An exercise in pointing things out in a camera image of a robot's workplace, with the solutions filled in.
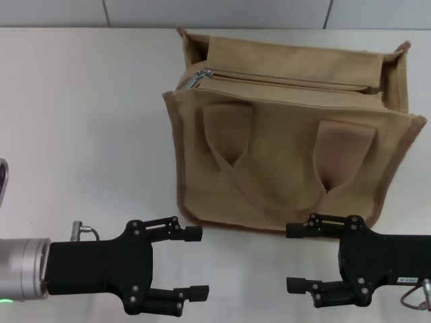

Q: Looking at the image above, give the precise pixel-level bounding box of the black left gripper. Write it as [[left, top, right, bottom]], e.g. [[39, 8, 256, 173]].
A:
[[42, 215, 209, 319]]

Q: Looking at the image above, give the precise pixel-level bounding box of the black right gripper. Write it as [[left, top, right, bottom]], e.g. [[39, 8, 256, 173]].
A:
[[286, 212, 431, 309]]

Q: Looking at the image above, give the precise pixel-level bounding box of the khaki canvas food bag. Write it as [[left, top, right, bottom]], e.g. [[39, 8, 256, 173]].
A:
[[161, 25, 428, 236]]

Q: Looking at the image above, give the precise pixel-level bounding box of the left gripper cable with connector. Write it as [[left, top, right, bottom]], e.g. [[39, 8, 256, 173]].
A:
[[69, 220, 100, 242]]

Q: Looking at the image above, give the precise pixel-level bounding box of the gripper cable with connector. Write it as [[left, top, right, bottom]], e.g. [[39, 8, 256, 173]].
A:
[[69, 220, 100, 242], [399, 277, 431, 311]]

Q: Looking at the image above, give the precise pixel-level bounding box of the right gripper cable with connector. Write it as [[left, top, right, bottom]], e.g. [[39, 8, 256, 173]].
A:
[[399, 277, 431, 311]]

